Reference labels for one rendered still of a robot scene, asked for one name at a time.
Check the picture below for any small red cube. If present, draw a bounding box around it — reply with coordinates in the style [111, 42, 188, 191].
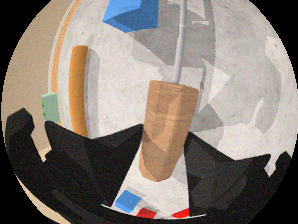
[136, 208, 157, 218]

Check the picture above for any blue cube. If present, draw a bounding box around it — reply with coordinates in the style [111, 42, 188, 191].
[114, 189, 141, 213]
[102, 0, 158, 34]

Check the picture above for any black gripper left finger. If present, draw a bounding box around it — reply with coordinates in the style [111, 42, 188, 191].
[44, 120, 144, 208]

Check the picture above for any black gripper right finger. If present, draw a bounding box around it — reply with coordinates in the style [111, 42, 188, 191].
[184, 131, 271, 217]

